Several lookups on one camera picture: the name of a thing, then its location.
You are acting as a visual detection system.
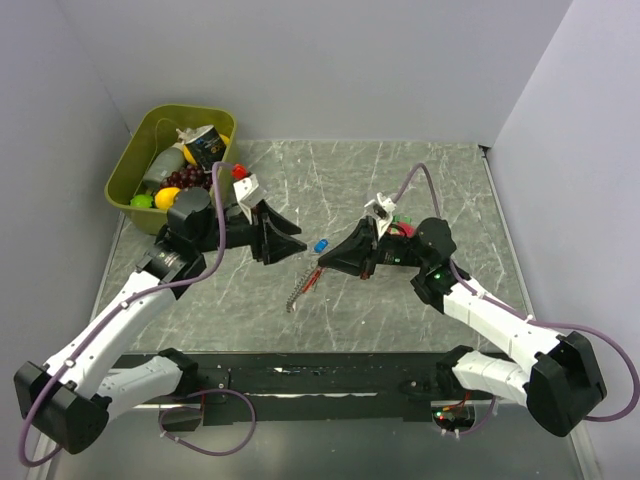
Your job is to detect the green lime left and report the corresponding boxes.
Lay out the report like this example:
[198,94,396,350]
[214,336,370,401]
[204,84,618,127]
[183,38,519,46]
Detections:
[129,194,154,208]

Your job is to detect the olive green plastic bin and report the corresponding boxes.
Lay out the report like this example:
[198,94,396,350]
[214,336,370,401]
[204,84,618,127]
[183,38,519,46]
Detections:
[104,104,239,235]

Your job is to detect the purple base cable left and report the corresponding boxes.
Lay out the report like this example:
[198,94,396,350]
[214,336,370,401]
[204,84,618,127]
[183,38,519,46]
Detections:
[158,388,258,457]

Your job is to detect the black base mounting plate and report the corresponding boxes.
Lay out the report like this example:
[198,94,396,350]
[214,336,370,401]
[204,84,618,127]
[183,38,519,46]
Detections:
[119,352,494,427]

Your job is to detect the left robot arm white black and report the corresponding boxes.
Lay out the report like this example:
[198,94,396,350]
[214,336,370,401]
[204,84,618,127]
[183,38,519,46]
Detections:
[14,188,307,454]

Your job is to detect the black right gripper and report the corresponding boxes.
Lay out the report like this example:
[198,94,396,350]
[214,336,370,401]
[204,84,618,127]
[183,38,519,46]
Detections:
[318,215,428,280]

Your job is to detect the dark red grape bunch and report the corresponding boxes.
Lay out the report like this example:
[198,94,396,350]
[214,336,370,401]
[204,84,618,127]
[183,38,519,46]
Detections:
[160,164,212,191]

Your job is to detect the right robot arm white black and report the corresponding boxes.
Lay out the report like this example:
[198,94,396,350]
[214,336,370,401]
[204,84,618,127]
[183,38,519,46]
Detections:
[318,217,607,437]

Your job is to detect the key with blue tag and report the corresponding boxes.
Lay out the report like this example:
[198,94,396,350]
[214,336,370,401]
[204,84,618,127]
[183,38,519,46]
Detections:
[313,239,329,254]

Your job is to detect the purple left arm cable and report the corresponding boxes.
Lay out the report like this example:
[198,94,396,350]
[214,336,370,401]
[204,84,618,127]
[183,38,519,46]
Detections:
[18,160,241,469]

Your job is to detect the red dragon fruit toy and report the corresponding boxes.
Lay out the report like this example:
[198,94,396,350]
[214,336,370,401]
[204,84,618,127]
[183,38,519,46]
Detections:
[387,215,415,238]

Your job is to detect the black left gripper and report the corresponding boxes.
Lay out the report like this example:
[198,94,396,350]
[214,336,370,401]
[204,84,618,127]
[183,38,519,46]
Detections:
[195,198,307,265]

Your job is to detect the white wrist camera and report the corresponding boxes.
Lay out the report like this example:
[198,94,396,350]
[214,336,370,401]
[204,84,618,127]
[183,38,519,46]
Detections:
[364,192,396,238]
[231,164,265,224]

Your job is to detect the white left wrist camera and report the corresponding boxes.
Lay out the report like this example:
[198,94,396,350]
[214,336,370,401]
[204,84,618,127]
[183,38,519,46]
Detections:
[231,164,265,224]

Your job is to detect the yellow lemon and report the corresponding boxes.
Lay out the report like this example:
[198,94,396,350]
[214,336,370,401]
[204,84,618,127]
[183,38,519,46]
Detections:
[153,187,181,210]

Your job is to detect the grey plastic bottle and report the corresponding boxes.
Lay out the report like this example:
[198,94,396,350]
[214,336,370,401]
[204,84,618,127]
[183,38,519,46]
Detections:
[142,143,185,190]

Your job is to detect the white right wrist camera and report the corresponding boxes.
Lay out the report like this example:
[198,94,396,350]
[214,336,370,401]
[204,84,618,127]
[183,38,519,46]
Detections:
[364,192,396,238]

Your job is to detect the black crumpled paper cup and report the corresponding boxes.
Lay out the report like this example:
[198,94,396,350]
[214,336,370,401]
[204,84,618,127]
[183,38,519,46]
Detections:
[177,124,226,172]

